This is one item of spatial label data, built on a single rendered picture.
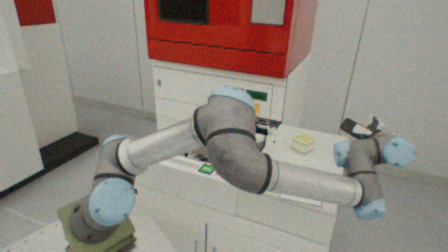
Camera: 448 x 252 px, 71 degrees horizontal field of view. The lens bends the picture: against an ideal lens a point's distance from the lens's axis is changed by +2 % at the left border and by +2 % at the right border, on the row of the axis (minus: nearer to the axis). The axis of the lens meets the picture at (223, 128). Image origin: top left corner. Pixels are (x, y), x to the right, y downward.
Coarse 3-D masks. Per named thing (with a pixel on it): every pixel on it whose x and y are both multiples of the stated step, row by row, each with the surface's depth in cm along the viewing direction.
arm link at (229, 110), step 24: (216, 96) 73; (240, 96) 72; (192, 120) 74; (216, 120) 69; (240, 120) 68; (120, 144) 89; (144, 144) 85; (168, 144) 80; (192, 144) 78; (96, 168) 92; (120, 168) 88; (144, 168) 92
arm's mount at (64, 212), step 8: (64, 208) 97; (72, 208) 98; (64, 216) 96; (64, 224) 95; (120, 224) 104; (128, 224) 105; (64, 232) 99; (120, 232) 103; (128, 232) 104; (72, 240) 94; (104, 240) 99; (112, 240) 100; (120, 240) 102; (128, 240) 105; (72, 248) 98; (80, 248) 94; (88, 248) 95; (96, 248) 97; (104, 248) 98; (112, 248) 101; (120, 248) 103
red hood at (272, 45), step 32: (160, 0) 161; (192, 0) 155; (224, 0) 148; (256, 0) 141; (288, 0) 136; (160, 32) 169; (192, 32) 161; (224, 32) 154; (256, 32) 147; (288, 32) 142; (192, 64) 168; (224, 64) 160; (256, 64) 153; (288, 64) 153
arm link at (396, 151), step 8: (384, 136) 89; (392, 136) 86; (384, 144) 84; (392, 144) 81; (400, 144) 81; (408, 144) 80; (384, 152) 83; (392, 152) 81; (400, 152) 81; (408, 152) 81; (384, 160) 84; (392, 160) 81; (400, 160) 81; (408, 160) 81
